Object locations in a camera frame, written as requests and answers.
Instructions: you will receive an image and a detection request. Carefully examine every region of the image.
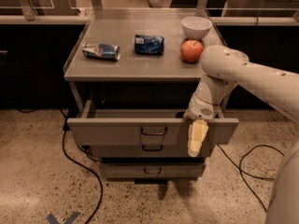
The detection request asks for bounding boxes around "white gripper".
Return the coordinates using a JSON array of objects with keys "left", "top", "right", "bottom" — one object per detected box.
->
[{"left": 183, "top": 75, "right": 236, "bottom": 157}]

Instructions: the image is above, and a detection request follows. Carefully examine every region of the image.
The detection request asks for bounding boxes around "grey drawer cabinet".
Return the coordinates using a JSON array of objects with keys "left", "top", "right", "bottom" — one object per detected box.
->
[{"left": 63, "top": 7, "right": 244, "bottom": 185}]

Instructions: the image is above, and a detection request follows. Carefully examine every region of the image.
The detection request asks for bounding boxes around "white bowl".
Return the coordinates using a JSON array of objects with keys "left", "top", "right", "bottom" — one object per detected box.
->
[{"left": 181, "top": 17, "right": 212, "bottom": 40}]

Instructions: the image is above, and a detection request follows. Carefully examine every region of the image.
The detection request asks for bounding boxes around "blue tape floor mark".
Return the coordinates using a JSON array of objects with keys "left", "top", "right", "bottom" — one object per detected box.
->
[{"left": 46, "top": 211, "right": 81, "bottom": 224}]

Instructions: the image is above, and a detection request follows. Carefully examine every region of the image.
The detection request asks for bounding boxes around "black cable floor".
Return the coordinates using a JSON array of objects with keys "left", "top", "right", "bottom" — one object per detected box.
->
[
  {"left": 217, "top": 144, "right": 285, "bottom": 213},
  {"left": 16, "top": 107, "right": 104, "bottom": 224}
]

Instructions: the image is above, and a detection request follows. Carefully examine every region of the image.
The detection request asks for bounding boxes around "black cable right floor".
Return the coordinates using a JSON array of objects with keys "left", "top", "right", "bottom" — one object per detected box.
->
[{"left": 217, "top": 144, "right": 285, "bottom": 213}]

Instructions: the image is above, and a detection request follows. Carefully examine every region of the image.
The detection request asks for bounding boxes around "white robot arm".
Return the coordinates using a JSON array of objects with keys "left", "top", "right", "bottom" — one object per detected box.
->
[{"left": 184, "top": 45, "right": 299, "bottom": 224}]

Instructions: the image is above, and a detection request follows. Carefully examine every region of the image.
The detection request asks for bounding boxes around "crushed blue pepsi can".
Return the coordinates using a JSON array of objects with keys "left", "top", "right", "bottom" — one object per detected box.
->
[{"left": 134, "top": 35, "right": 164, "bottom": 55}]

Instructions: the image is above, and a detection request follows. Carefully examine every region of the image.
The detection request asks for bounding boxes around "grey drawer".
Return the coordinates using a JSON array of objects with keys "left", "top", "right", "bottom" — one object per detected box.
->
[
  {"left": 99, "top": 162, "right": 205, "bottom": 179},
  {"left": 66, "top": 99, "right": 240, "bottom": 147},
  {"left": 90, "top": 144, "right": 215, "bottom": 159}
]

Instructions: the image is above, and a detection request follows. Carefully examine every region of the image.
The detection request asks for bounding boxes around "crushed silver blue can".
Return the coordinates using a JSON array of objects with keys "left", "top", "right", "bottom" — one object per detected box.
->
[{"left": 82, "top": 42, "right": 121, "bottom": 61}]

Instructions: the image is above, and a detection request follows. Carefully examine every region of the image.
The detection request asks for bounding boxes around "grey middle drawer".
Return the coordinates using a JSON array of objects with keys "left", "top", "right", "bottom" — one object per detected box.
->
[{"left": 90, "top": 144, "right": 215, "bottom": 159}]

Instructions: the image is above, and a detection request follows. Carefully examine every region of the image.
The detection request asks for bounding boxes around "black cable left floor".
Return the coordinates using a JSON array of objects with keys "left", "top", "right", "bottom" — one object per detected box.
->
[{"left": 16, "top": 107, "right": 104, "bottom": 224}]

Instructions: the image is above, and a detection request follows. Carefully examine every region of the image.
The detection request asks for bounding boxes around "red apple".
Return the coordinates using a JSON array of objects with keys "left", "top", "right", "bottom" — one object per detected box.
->
[{"left": 180, "top": 40, "right": 204, "bottom": 63}]

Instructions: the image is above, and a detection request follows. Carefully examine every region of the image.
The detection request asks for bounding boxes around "grey top drawer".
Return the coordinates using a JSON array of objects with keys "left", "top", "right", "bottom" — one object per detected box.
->
[{"left": 66, "top": 99, "right": 240, "bottom": 147}]

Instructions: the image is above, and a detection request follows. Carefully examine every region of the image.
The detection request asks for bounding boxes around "grey bottom drawer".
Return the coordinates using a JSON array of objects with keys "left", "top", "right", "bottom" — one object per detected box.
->
[{"left": 99, "top": 162, "right": 205, "bottom": 179}]

